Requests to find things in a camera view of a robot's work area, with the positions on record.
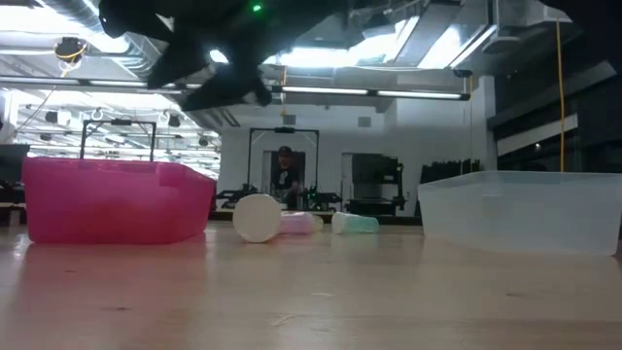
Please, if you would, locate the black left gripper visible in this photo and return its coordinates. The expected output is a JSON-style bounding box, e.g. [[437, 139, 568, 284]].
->
[[147, 14, 293, 112]]

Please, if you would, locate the pink pill bottle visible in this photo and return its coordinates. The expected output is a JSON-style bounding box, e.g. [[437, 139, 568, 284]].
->
[[231, 192, 316, 244]]

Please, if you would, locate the pink plastic bin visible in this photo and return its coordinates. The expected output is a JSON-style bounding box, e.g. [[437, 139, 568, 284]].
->
[[21, 156, 218, 246]]

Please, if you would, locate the green pill bottle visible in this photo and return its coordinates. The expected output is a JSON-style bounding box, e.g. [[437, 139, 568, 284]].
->
[[331, 211, 380, 235]]

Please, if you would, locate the clear plastic bin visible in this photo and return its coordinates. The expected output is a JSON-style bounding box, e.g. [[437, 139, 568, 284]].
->
[[417, 169, 622, 258]]

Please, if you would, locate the person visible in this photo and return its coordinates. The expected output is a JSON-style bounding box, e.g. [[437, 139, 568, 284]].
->
[[270, 145, 305, 210]]

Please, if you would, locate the black equipment rack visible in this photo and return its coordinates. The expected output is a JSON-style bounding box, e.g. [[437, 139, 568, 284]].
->
[[347, 154, 407, 216]]

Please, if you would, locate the black monitor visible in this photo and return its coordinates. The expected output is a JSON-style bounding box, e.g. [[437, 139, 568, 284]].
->
[[0, 143, 31, 186]]

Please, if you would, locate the row of black chairs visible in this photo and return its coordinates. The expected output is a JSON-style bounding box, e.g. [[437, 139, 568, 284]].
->
[[420, 158, 482, 184]]

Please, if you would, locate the white ceiling air unit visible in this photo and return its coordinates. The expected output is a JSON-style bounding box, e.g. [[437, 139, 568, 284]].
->
[[495, 0, 572, 26]]

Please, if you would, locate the yellow black ceiling cable reel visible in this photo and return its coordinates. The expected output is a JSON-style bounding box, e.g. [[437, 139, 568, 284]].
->
[[52, 36, 88, 64]]

